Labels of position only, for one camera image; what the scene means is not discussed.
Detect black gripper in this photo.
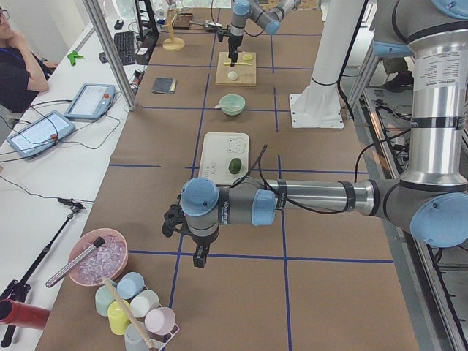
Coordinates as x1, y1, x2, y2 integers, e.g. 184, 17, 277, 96
192, 233, 219, 268
228, 35, 243, 68

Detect white steamed bun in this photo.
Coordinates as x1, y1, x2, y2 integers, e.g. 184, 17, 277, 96
227, 71, 238, 80

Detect white plastic spoon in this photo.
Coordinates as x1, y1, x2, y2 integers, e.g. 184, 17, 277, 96
214, 105, 238, 111

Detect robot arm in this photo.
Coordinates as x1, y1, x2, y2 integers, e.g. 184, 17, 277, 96
225, 0, 301, 67
165, 1, 467, 267

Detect light green bowl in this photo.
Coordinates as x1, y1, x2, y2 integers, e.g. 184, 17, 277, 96
219, 94, 246, 116

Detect pink bowl with ice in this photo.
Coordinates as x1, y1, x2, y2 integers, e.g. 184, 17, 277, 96
68, 228, 129, 287

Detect metal rod in bowl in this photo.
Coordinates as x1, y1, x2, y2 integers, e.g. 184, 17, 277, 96
45, 236, 105, 288

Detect yellow plastic knife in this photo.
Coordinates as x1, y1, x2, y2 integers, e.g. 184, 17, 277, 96
223, 61, 252, 67

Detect wooden cutting board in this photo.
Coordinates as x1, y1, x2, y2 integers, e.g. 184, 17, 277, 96
215, 52, 257, 86

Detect metal scoop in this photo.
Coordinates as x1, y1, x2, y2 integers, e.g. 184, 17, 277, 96
189, 20, 223, 33

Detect dark wooden tray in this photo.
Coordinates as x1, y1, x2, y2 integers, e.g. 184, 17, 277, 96
173, 13, 193, 30

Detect wooden mug tree stand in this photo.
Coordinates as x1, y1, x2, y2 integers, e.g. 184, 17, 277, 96
162, 5, 185, 51

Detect white cup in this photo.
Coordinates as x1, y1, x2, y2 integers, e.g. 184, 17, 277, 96
129, 290, 159, 318

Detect pink cup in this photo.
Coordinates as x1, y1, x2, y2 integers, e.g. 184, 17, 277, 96
145, 307, 176, 336

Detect blue cup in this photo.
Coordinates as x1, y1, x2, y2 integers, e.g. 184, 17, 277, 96
116, 272, 145, 299

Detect white bear serving tray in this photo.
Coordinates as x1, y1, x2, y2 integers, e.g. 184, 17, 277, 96
198, 132, 249, 186

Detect green avocado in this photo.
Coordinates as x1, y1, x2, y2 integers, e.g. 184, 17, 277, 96
228, 157, 242, 175

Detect yellow cup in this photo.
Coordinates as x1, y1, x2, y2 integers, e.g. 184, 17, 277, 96
107, 301, 131, 336

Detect mint green cup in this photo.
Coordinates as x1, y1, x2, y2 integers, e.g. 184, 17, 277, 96
94, 285, 115, 317

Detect grey cup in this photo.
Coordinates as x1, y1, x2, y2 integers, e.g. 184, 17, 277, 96
124, 324, 148, 351

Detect black keyboard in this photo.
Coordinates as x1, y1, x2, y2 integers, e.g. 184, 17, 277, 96
113, 31, 135, 66

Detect far teach pendant tablet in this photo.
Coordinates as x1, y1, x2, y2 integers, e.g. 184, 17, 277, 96
64, 83, 116, 121

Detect teach pendant tablet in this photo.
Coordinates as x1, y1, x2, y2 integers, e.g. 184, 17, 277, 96
64, 83, 116, 121
7, 110, 75, 158

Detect green clamp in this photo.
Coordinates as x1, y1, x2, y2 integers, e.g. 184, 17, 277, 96
67, 50, 84, 67

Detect black tripod stick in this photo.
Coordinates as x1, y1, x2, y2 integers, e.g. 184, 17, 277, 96
0, 197, 87, 347

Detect red cylinder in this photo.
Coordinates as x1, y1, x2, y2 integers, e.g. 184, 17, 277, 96
1, 299, 50, 330

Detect near teach pendant tablet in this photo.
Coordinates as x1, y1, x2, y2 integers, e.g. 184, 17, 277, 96
7, 110, 75, 158

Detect seated person in black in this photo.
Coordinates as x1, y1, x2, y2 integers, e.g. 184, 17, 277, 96
1, 8, 58, 113

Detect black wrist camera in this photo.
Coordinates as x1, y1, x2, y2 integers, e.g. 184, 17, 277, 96
162, 204, 188, 238
216, 25, 230, 42

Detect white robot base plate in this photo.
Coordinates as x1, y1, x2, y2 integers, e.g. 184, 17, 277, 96
289, 91, 344, 129

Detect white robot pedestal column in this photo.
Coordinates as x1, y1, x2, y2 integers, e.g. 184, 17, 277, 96
311, 0, 368, 86

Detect aluminium frame post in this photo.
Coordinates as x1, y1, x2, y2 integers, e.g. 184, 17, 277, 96
83, 0, 137, 111

